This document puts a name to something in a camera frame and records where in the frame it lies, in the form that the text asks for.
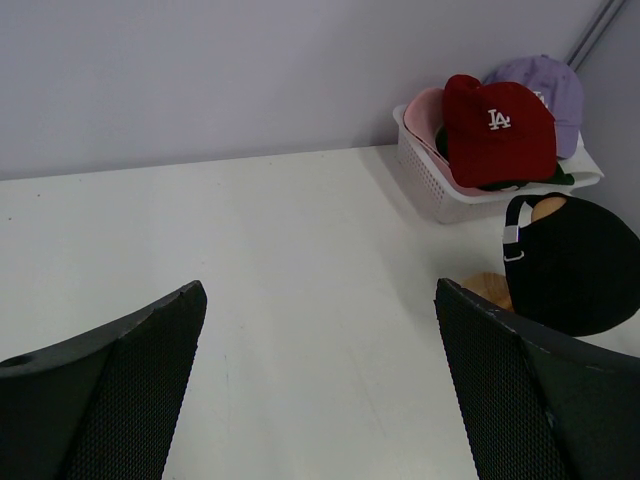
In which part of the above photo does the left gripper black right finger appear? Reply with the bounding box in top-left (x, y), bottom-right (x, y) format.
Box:
top-left (435, 278), bottom-right (639, 479)

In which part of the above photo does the white baseball cap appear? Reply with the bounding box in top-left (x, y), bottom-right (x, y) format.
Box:
top-left (558, 134), bottom-right (604, 177)

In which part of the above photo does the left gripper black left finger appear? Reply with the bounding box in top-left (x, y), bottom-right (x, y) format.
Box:
top-left (1, 281), bottom-right (207, 479)

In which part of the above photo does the lavender LA baseball cap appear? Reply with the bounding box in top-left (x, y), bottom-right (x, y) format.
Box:
top-left (483, 55), bottom-right (584, 159)

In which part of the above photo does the wooden hat stand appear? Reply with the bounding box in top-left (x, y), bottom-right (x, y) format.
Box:
top-left (462, 196), bottom-right (566, 312)

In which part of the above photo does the red LA baseball cap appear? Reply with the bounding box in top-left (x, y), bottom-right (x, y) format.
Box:
top-left (442, 74), bottom-right (557, 188)

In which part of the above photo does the white perforated plastic basket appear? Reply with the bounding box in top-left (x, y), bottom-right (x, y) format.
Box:
top-left (393, 105), bottom-right (604, 224)

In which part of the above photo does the pink baseball cap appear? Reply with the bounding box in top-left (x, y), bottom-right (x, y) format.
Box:
top-left (403, 87), bottom-right (482, 197)

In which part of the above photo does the black baseball cap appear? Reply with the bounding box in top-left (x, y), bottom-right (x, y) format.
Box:
top-left (502, 192), bottom-right (639, 337)

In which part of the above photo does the right aluminium frame post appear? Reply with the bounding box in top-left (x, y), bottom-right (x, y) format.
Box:
top-left (566, 0), bottom-right (629, 71)

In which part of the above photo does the dark green NY baseball cap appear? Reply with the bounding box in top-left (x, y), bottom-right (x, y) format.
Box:
top-left (435, 126), bottom-right (575, 192)

